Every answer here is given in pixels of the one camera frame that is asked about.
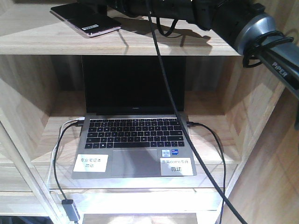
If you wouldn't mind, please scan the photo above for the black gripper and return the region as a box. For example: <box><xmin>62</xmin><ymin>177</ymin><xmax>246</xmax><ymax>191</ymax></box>
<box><xmin>79</xmin><ymin>0</ymin><xmax>210</xmax><ymax>30</ymax></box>

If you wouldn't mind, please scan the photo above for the black foldable smartphone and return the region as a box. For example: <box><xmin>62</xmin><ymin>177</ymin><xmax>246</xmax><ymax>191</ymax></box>
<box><xmin>50</xmin><ymin>3</ymin><xmax>121</xmax><ymax>37</ymax></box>

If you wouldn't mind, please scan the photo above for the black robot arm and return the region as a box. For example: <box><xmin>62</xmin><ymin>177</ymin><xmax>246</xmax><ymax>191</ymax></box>
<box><xmin>82</xmin><ymin>0</ymin><xmax>299</xmax><ymax>96</ymax></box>

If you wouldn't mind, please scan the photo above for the light wooden shelf unit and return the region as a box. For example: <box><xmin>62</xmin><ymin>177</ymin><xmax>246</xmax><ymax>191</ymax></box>
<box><xmin>0</xmin><ymin>0</ymin><xmax>299</xmax><ymax>224</ymax></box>

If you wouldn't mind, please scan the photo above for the grey laptop computer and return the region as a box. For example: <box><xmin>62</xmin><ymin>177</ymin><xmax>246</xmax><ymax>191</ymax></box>
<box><xmin>72</xmin><ymin>56</ymin><xmax>196</xmax><ymax>179</ymax></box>

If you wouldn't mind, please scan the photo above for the white right warning label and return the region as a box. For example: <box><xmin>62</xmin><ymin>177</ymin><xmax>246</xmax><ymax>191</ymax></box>
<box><xmin>160</xmin><ymin>157</ymin><xmax>194</xmax><ymax>176</ymax></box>

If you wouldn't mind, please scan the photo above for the white warning label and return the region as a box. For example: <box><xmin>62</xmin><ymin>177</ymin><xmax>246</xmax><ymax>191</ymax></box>
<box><xmin>73</xmin><ymin>154</ymin><xmax>108</xmax><ymax>173</ymax></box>
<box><xmin>160</xmin><ymin>157</ymin><xmax>194</xmax><ymax>176</ymax></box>

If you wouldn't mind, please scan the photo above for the white left warning label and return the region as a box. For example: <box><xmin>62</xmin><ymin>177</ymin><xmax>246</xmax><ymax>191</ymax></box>
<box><xmin>73</xmin><ymin>154</ymin><xmax>108</xmax><ymax>173</ymax></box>

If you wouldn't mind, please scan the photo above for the grey usb hub adapter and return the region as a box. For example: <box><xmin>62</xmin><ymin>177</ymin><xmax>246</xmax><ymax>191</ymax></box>
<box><xmin>61</xmin><ymin>199</ymin><xmax>80</xmax><ymax>223</ymax></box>

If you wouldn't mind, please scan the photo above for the black camera cable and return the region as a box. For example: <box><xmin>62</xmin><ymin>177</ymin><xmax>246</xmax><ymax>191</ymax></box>
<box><xmin>146</xmin><ymin>0</ymin><xmax>248</xmax><ymax>224</ymax></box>

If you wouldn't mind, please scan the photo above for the black right laptop cable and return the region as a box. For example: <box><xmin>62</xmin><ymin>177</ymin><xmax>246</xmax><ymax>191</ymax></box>
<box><xmin>186</xmin><ymin>121</ymin><xmax>227</xmax><ymax>224</ymax></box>

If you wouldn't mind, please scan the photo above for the black laptop cable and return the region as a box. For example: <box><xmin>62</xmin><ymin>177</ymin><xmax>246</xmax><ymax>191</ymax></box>
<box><xmin>186</xmin><ymin>121</ymin><xmax>227</xmax><ymax>224</ymax></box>
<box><xmin>53</xmin><ymin>121</ymin><xmax>84</xmax><ymax>201</ymax></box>

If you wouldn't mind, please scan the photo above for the white laptop cable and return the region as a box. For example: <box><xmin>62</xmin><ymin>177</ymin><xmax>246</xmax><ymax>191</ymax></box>
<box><xmin>46</xmin><ymin>116</ymin><xmax>85</xmax><ymax>187</ymax></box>

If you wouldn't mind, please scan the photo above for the black left laptop cable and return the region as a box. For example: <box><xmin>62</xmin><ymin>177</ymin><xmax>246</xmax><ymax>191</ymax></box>
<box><xmin>53</xmin><ymin>121</ymin><xmax>84</xmax><ymax>201</ymax></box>

